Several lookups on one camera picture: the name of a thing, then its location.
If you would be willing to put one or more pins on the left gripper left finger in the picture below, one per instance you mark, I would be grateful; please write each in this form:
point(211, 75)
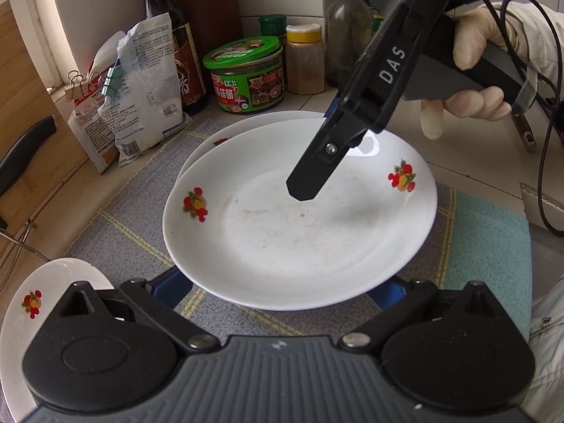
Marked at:
point(154, 301)

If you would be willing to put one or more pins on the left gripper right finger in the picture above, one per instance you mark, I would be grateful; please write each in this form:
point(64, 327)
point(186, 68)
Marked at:
point(401, 304)

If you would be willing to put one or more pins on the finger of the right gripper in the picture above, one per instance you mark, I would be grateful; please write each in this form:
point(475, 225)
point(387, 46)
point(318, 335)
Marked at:
point(339, 133)

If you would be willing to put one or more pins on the white plate with fruit print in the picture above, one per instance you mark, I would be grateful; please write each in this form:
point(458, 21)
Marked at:
point(231, 226)

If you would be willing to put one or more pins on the right sleeve forearm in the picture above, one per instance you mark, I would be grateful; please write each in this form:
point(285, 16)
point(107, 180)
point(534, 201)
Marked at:
point(532, 39)

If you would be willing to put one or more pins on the clear glass oil bottle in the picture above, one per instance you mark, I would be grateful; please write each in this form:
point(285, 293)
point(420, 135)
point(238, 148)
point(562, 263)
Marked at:
point(348, 31)

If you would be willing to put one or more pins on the grey checked dish mat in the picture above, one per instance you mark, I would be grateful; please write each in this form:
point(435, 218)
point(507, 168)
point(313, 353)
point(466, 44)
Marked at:
point(124, 240)

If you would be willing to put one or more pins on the yellow lid spice jar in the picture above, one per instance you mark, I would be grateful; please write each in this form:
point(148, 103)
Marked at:
point(305, 59)

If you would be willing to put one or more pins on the teal cloth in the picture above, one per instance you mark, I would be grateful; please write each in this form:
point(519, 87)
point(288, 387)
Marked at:
point(491, 244)

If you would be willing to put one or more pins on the green lid sauce jar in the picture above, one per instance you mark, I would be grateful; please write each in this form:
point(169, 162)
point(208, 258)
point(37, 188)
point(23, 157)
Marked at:
point(248, 74)

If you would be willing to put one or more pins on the green lid small jar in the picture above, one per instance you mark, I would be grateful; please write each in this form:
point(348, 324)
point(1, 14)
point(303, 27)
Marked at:
point(273, 25)

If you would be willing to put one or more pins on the dark soy sauce bottle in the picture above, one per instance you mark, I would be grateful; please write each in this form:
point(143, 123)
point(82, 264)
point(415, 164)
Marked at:
point(193, 90)

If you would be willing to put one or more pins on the white clipped plastic bag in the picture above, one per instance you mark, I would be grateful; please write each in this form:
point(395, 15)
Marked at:
point(142, 94)

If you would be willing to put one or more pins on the red white packet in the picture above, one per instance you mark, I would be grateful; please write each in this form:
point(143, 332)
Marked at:
point(93, 134)

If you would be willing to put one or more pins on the bamboo cutting board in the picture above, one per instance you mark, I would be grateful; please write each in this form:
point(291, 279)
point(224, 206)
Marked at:
point(25, 101)

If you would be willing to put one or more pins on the wire board stand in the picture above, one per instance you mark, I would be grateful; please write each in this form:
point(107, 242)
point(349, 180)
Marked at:
point(19, 244)

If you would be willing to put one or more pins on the black handled santoku knife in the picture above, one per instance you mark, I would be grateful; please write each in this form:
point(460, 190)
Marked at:
point(19, 156)

